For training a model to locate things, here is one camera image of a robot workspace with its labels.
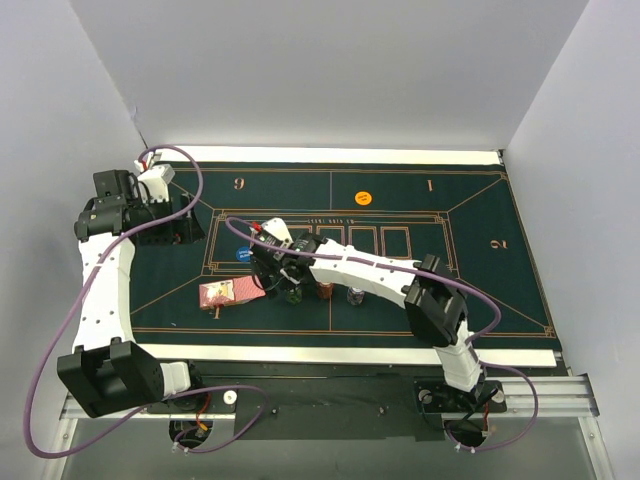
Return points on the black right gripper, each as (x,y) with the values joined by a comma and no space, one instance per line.
(272,272)

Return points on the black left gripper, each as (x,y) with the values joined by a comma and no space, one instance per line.
(176,226)

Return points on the green poker chip stack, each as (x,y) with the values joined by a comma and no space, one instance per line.
(294,295)

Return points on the red poker chip stack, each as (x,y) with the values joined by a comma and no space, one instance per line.
(325,290)

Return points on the blue poker chip stack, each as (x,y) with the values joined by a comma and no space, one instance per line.
(355,296)

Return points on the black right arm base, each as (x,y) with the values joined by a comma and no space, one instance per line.
(460,397)

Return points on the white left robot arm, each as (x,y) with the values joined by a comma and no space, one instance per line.
(107,371)

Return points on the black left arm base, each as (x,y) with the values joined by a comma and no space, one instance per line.
(195,395)

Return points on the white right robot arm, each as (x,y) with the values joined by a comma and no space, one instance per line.
(437,312)

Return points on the blue small blind button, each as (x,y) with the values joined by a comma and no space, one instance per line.
(243,254)

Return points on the green poker table mat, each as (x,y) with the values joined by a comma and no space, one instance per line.
(464,215)

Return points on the orange dealer button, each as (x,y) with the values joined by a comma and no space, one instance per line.
(363,198)

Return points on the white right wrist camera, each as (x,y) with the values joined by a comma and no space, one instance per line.
(273,232)

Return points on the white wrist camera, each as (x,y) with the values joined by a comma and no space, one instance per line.
(155,183)
(273,232)

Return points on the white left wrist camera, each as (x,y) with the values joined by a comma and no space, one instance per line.
(155,183)

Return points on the aluminium frame rail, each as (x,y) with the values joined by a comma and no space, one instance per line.
(331,421)

